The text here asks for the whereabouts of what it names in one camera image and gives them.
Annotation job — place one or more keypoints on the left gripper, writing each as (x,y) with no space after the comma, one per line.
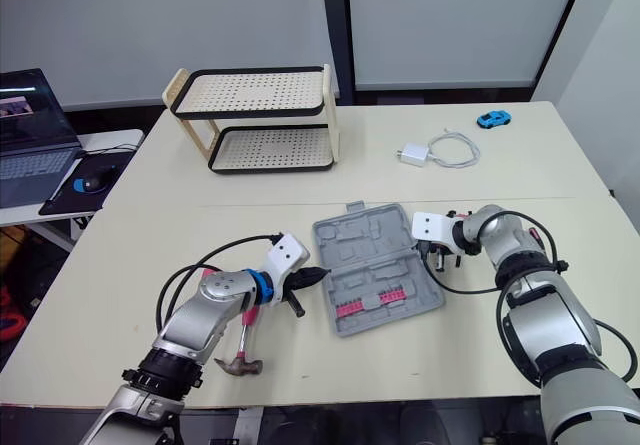
(300,280)

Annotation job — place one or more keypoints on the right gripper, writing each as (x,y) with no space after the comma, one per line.
(436,251)

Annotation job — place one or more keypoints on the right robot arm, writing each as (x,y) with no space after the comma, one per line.
(550,325)

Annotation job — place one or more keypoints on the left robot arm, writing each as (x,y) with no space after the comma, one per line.
(200,315)

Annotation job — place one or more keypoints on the grey tool case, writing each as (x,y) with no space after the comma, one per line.
(370,265)

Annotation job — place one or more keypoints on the pink bit holder strip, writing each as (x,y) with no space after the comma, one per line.
(349,309)
(391,297)

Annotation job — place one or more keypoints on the white charger plug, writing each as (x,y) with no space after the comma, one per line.
(412,155)

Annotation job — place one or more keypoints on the blue toy car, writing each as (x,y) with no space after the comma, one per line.
(494,119)

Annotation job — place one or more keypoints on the two tier perforated shelf rack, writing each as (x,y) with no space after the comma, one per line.
(260,115)

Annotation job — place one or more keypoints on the black computer mouse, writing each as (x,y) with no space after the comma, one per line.
(99,177)

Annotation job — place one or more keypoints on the black mouse pad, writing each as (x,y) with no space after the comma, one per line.
(70,200)

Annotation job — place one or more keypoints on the white side table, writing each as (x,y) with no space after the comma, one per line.
(15,217)

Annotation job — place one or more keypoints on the laptop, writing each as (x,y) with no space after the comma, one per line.
(30,135)

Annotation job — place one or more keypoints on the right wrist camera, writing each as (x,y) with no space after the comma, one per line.
(432,227)

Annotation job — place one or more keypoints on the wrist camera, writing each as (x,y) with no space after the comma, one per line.
(285,257)
(432,227)

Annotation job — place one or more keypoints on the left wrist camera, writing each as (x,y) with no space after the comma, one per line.
(285,257)

